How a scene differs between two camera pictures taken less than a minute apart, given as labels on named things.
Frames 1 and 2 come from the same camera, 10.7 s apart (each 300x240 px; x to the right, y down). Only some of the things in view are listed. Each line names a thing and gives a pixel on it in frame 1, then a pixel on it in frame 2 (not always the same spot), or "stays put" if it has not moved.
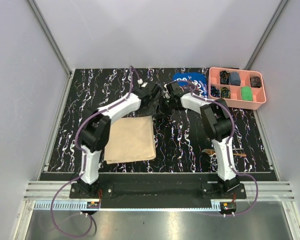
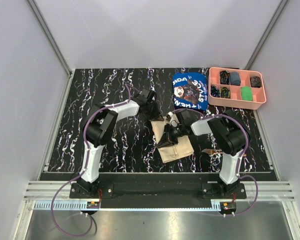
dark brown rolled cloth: x=255 y=82 stays put
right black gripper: x=162 y=109 → x=165 y=141
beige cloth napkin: x=130 y=139 → x=170 y=152
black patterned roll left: x=215 y=92 stays put
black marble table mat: x=181 y=139 stays put
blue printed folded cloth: x=198 y=79 stays put
